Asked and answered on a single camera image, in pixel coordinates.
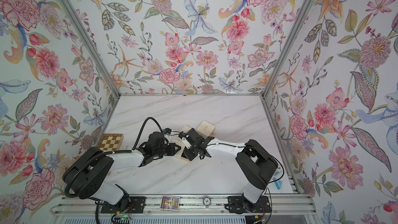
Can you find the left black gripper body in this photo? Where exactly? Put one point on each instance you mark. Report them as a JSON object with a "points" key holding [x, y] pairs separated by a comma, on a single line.
{"points": [[164, 151]]}

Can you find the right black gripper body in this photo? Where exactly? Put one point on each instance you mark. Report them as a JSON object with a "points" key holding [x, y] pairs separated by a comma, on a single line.
{"points": [[192, 153]]}

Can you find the cream drawer jewelry box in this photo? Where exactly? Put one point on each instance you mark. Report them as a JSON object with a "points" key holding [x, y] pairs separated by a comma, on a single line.
{"points": [[180, 153]]}

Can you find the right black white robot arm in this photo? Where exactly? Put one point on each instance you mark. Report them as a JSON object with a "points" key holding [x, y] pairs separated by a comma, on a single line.
{"points": [[256, 163]]}

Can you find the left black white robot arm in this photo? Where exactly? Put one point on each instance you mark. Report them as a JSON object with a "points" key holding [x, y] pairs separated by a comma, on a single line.
{"points": [[86, 178]]}

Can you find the far cream jewelry box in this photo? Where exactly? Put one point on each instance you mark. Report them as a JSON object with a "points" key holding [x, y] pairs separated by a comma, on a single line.
{"points": [[206, 129]]}

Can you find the middle cream jewelry box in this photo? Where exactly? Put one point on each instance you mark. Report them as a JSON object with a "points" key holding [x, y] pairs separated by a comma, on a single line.
{"points": [[186, 129]]}

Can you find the wooden chessboard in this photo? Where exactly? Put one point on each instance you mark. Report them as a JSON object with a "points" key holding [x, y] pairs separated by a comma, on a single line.
{"points": [[110, 142]]}

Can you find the blue triangular block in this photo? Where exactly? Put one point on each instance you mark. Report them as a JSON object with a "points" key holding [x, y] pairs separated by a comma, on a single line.
{"points": [[278, 184]]}

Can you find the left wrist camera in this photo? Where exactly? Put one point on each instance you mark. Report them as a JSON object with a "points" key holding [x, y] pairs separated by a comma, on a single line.
{"points": [[167, 132]]}

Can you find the colourful card on rail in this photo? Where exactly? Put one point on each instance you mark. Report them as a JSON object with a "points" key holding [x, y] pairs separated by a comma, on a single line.
{"points": [[170, 203]]}

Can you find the round silver knob on rail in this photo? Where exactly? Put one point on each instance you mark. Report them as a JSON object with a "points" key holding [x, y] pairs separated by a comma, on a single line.
{"points": [[207, 201]]}

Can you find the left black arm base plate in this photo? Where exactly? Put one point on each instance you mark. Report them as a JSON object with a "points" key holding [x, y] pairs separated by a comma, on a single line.
{"points": [[133, 205]]}

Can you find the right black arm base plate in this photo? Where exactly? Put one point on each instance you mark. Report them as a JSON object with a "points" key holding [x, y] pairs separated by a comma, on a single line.
{"points": [[240, 205]]}

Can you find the aluminium front rail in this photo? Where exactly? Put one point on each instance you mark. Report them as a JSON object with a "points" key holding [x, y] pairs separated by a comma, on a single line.
{"points": [[281, 204]]}

